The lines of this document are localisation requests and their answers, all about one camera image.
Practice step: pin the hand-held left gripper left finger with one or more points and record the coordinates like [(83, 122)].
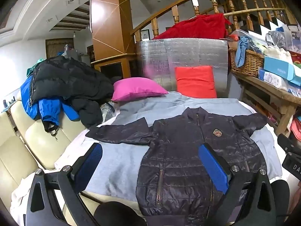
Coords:
[(90, 163)]

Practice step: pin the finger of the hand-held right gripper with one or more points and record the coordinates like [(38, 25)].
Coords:
[(285, 143)]

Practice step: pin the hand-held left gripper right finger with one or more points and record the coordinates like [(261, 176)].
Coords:
[(212, 167)]

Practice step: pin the dark navy quilted jacket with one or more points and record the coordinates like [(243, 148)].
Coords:
[(188, 157)]

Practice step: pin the white sheet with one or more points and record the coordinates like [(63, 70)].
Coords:
[(68, 153)]

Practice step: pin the grey blanket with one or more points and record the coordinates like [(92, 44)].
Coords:
[(117, 164)]

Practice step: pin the wooden side table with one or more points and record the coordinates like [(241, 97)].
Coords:
[(270, 91)]

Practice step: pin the clear plastic bag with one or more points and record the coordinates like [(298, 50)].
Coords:
[(107, 111)]

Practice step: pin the cream leather sofa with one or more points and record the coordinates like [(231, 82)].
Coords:
[(40, 139)]

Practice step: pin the white patterned tissue box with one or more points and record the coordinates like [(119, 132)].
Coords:
[(272, 78)]

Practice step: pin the light blue cardboard box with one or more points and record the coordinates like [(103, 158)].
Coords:
[(279, 67)]

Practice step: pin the black puffer jacket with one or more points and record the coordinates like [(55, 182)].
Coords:
[(70, 80)]

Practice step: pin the orange-red pillow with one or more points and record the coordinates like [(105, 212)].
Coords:
[(195, 82)]

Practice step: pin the pink pillow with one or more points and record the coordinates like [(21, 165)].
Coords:
[(136, 89)]

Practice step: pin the wicker basket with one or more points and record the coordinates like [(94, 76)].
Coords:
[(249, 63)]

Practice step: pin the blue jacket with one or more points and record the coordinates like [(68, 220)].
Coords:
[(28, 98)]

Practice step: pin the blue cloth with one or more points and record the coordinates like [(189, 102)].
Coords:
[(241, 51)]

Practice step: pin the black speckled bag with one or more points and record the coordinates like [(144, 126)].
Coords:
[(275, 38)]

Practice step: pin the teal garment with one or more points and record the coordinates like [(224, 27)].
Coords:
[(35, 64)]

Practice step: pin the silver foil insulation panel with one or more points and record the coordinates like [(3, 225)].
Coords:
[(164, 58)]

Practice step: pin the brown slatted door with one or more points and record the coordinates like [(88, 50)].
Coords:
[(54, 48)]

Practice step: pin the framed picture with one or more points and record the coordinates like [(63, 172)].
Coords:
[(145, 34)]

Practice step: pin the red blanket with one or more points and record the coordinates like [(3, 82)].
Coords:
[(197, 27)]

